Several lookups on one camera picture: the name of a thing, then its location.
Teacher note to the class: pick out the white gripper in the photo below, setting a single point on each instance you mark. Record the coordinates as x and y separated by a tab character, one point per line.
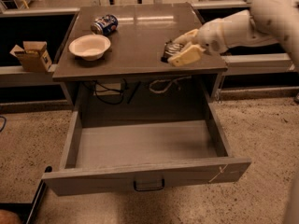
211	35

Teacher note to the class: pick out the black rxbar chocolate wrapper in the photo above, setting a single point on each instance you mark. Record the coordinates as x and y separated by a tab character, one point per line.
170	49

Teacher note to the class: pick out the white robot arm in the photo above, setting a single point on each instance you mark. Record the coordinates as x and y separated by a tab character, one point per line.
265	22

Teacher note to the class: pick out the open grey top drawer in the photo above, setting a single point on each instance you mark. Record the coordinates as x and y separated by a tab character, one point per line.
111	158

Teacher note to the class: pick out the grey cabinet table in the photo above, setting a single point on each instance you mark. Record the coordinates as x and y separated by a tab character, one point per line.
165	93

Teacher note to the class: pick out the blue soda can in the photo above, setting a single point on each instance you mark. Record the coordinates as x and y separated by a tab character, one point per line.
104	25

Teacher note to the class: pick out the white paper bowl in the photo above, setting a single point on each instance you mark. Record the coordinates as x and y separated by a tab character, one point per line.
90	47

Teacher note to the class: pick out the small cardboard box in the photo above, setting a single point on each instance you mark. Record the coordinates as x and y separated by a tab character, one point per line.
33	56

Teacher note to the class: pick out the black drawer handle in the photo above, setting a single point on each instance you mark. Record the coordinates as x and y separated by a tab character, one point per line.
149	186

